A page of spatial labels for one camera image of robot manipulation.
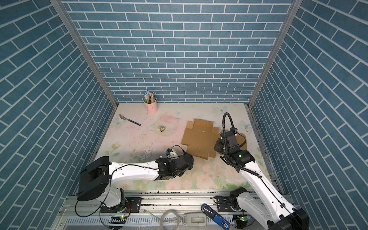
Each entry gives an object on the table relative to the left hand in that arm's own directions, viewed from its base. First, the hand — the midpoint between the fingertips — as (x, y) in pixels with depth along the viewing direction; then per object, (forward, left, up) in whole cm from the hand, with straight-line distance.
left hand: (193, 162), depth 80 cm
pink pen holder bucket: (+46, +31, -3) cm, 56 cm away
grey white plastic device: (-26, 0, -6) cm, 27 cm away
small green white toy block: (+29, +22, -6) cm, 37 cm away
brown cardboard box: (+23, -6, -11) cm, 26 cm away
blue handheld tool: (-26, -10, -4) cm, 28 cm away
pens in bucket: (+47, +31, +6) cm, 57 cm away
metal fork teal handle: (+37, +46, -9) cm, 60 cm away
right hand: (+9, -14, +8) cm, 18 cm away
